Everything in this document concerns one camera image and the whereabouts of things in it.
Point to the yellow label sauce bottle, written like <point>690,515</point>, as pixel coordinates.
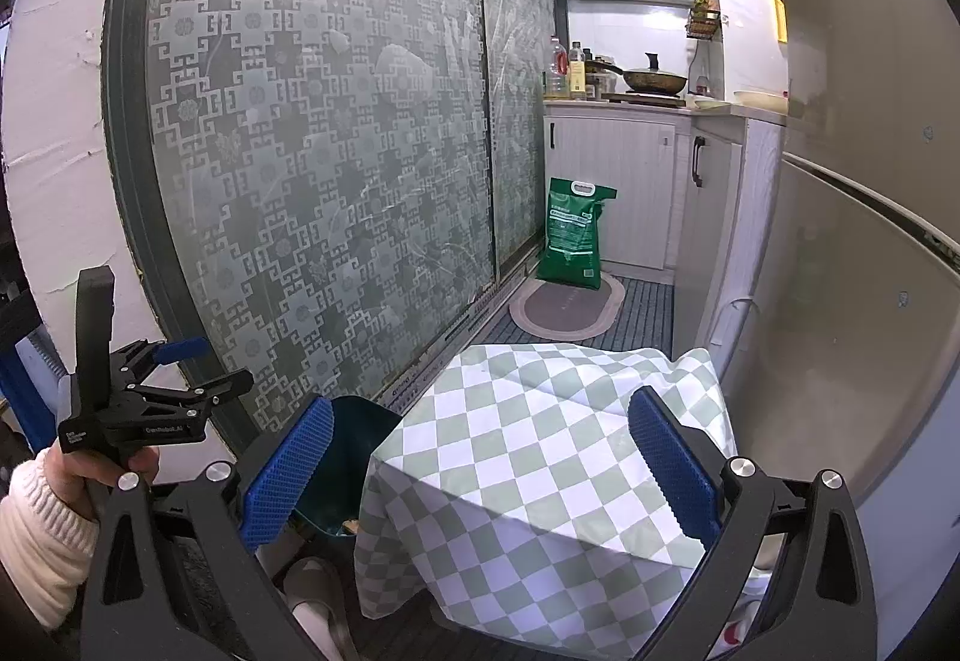
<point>577,72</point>

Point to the oval brown floor mat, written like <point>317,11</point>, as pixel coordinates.
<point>566,308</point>

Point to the large cooking oil bottle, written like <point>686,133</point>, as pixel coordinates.
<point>556,72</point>

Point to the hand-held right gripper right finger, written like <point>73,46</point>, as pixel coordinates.
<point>675,466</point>

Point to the yellow wall holder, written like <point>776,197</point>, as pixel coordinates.
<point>778,5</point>

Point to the wide patterned glass sliding door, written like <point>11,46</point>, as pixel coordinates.
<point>300,144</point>

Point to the green rice bag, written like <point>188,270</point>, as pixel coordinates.
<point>574,233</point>

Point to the grey slipper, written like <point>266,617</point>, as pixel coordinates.
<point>315,601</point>

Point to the blue frame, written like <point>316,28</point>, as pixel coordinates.
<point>22,391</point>

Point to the white double door cabinet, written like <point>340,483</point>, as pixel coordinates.
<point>724,218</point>

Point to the black induction cooktop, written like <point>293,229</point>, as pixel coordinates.
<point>645,99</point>

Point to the person's left hand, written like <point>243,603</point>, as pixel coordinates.
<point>82,481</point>

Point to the narrow patterned glass sliding door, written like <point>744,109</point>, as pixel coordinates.
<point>517,69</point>

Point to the grey striped floor runner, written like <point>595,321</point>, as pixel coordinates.
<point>645,316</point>

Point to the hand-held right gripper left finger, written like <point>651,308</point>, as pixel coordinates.
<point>289,473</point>

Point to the green white checkered tablecloth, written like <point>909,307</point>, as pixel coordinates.
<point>540,466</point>

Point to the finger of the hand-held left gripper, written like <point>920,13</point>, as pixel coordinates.
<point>180,349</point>
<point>210,387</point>

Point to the dark teal trash bin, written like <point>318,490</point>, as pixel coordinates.
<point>352,436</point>

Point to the beige refrigerator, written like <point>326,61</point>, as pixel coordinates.
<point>862,218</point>

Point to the white single door cabinet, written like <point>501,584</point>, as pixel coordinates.
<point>615,181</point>

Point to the frying pan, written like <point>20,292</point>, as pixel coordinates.
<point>656,80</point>

